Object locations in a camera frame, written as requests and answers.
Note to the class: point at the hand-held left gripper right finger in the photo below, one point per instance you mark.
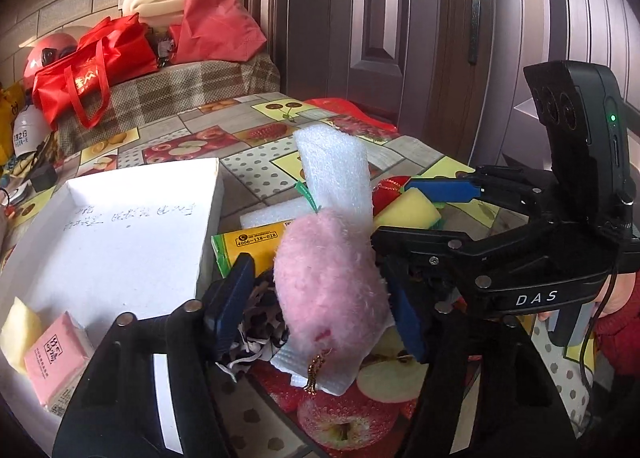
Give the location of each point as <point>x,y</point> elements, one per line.
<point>405,313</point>

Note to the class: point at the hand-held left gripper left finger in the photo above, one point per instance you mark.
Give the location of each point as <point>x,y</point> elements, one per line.
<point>230,298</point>

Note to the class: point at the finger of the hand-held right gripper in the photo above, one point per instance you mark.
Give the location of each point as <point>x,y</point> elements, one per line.
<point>440,189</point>
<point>425,248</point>

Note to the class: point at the yellow sponge with green side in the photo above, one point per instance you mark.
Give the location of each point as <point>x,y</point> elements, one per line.
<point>405,210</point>

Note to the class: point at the red plush ball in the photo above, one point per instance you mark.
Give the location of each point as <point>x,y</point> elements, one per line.
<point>385,198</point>

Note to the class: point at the yellow tissue packet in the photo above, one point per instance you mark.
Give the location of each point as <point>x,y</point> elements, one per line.
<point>240,243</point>

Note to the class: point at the pink plush toy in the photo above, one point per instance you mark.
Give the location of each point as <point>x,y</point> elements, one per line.
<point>325,288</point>

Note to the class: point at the white foam sheet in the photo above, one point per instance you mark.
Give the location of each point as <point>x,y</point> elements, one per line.
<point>270,215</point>

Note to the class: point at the white foam pad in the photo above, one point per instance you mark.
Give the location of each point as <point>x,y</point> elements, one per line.
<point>340,378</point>

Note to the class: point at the white cardboard box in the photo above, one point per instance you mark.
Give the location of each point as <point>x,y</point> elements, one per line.
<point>125,248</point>

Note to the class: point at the pale plastic chair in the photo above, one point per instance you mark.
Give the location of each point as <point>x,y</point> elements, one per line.
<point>530,111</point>

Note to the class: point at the red flat packet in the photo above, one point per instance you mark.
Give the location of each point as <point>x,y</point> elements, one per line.
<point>350,113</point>

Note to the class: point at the green plastic strip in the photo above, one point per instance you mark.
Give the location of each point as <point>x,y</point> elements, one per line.
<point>306,195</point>

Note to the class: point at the fruit print tablecloth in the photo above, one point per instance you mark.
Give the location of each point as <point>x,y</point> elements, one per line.
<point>250,168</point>

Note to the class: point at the brown wooden door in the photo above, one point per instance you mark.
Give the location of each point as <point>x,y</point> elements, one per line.
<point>400,13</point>

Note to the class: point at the pink tissue packet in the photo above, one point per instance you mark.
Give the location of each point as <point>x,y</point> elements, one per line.
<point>55,363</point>

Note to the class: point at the pale yellow sponge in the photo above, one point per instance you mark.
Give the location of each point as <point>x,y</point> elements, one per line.
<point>17,333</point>

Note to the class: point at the plaid covered bench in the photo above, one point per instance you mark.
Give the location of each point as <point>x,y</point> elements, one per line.
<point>150,93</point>

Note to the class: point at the black adapter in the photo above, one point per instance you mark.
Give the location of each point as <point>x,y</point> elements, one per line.
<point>42,177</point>

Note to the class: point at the white jar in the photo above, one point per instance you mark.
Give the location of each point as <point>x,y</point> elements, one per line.
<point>30,131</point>

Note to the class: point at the red tote bag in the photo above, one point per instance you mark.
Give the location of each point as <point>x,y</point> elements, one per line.
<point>100,63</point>

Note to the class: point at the red nonwoven bag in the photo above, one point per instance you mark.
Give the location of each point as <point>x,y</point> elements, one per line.
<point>215,23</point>

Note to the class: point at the yellow bag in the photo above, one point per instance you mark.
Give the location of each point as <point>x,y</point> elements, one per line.
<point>7,108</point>

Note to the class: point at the pink helmet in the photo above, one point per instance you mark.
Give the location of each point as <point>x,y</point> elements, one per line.
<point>45,53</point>

